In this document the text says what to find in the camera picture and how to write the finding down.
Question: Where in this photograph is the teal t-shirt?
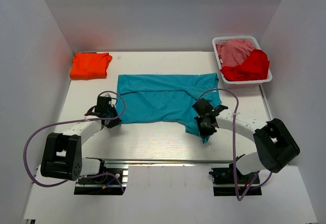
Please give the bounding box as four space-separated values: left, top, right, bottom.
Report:
116 73 221 136

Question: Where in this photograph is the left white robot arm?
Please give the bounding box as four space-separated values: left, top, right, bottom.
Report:
40 94 121 181

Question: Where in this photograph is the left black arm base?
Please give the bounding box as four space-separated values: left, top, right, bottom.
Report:
74 167 128 195

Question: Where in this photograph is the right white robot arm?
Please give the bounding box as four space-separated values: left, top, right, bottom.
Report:
193 98 301 176

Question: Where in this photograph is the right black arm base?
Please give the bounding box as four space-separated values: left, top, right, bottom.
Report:
209 167 262 197

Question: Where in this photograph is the folded orange t-shirt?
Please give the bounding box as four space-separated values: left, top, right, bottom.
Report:
70 52 113 80

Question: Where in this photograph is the white plastic basket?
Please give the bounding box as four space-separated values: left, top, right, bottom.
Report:
212 36 273 89

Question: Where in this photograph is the pink t-shirt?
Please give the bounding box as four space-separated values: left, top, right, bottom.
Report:
216 39 256 67

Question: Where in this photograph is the red t-shirt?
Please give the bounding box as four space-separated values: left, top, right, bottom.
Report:
220 49 270 81

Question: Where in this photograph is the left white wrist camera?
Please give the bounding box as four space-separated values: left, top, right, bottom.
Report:
102 93 112 103

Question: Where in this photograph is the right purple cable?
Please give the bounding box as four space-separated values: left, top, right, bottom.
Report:
196 88 272 202

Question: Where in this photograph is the purple cable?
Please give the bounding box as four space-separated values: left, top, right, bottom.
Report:
196 88 272 202
23 90 127 187

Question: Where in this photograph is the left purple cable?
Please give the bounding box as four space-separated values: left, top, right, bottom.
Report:
23 90 127 187

